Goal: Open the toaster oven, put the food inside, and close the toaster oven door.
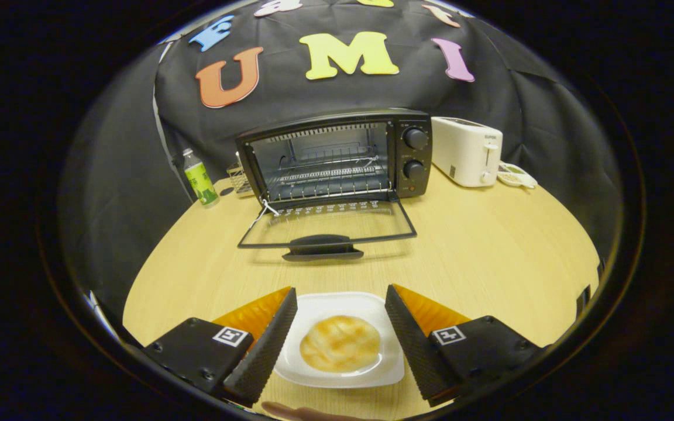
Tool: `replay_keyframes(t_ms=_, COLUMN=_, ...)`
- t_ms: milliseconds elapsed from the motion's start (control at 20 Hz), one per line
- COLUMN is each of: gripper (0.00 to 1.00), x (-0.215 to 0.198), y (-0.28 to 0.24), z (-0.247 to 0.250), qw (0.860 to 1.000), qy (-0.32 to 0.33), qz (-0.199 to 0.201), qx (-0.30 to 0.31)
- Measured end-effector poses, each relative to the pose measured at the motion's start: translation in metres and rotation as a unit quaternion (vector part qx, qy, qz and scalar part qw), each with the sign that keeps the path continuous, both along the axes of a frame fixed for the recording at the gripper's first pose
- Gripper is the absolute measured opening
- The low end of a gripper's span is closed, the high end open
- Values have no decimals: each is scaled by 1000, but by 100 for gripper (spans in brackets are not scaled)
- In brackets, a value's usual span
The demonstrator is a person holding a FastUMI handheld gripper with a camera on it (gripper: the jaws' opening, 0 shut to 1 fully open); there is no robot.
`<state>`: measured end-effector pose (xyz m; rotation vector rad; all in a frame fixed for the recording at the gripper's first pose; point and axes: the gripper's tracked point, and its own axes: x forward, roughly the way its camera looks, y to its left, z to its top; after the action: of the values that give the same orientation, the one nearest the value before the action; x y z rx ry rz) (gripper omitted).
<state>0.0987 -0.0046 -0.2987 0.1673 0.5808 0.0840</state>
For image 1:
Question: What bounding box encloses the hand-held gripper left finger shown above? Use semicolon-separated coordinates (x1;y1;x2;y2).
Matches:
141;286;298;408

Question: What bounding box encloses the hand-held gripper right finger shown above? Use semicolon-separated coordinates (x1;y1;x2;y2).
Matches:
384;284;548;408

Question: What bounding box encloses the golden bread bun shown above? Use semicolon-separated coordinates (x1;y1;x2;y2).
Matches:
300;315;381;374

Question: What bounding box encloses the black toaster oven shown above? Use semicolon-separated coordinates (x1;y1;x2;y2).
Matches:
235;108;433;262

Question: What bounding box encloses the white pop-up toaster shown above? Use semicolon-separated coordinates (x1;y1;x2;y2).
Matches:
431;116;504;188

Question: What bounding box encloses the white square plate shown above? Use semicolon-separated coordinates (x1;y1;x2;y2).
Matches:
274;291;405;389

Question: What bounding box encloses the green label plastic bottle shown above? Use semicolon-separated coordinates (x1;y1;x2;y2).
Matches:
182;148;220;207

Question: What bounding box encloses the white divided snack dish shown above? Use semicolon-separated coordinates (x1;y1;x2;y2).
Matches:
498;162;538;189

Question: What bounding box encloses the black backdrop cloth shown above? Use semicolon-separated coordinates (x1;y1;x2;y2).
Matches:
59;0;624;305

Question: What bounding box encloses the small clear wire basket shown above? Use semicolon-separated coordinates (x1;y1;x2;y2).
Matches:
226;153;254;195

